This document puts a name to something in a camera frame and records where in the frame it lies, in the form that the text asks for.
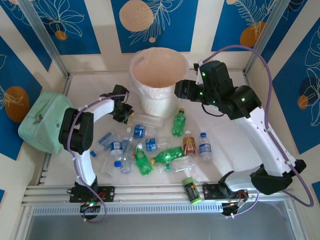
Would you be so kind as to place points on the red label drink bottle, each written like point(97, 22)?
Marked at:
point(189, 146)

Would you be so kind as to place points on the white plastic waste bin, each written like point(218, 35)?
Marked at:
point(155, 107)

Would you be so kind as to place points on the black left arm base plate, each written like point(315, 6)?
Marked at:
point(107, 193)

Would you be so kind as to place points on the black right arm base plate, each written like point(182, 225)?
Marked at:
point(210, 191)

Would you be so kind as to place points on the clear square plastic bottle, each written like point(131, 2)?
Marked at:
point(108, 167)

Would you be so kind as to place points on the crushed blue label bottle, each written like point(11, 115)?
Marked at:
point(106, 141)

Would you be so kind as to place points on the aluminium frame post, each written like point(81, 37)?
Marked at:
point(265, 35)
point(43, 35)

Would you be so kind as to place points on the green plastic soda bottle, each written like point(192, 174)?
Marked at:
point(143, 163)
point(178, 125)
point(170, 154)

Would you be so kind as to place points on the aluminium rail under arm bases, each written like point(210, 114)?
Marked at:
point(155, 193)

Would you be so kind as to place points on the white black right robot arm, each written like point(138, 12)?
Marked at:
point(260, 140)

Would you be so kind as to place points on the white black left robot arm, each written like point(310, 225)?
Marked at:
point(85, 167)

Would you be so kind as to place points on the clear bottle with blue cap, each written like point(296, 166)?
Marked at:
point(125, 166)

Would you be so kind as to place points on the clear bottle with green cap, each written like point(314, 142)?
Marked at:
point(180, 166)

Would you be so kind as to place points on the blue label water bottle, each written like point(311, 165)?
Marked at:
point(139, 130)
point(116, 148)
point(151, 144)
point(205, 148)

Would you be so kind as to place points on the clear bottle with coloured bits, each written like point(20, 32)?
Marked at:
point(128, 146)

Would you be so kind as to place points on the grey metal panel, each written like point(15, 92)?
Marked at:
point(162, 227)

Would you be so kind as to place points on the mint green zip pouch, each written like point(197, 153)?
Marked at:
point(40, 120)

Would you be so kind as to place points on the small blue bottle cap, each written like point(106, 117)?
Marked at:
point(93, 153)

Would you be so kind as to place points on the green black cylindrical can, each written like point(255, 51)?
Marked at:
point(191, 191)

